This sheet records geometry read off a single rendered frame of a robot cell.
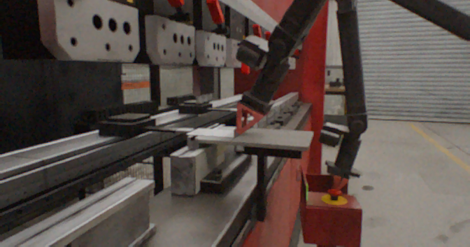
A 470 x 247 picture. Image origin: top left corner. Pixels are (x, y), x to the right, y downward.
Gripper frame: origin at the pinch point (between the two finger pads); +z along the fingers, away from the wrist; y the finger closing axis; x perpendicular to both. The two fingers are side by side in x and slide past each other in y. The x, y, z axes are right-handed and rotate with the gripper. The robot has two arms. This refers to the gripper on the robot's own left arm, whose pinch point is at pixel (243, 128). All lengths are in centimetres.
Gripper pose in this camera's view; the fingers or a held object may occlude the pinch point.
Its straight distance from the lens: 80.1
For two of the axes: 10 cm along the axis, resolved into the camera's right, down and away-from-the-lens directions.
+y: -3.2, 1.5, -9.4
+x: 8.4, 5.1, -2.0
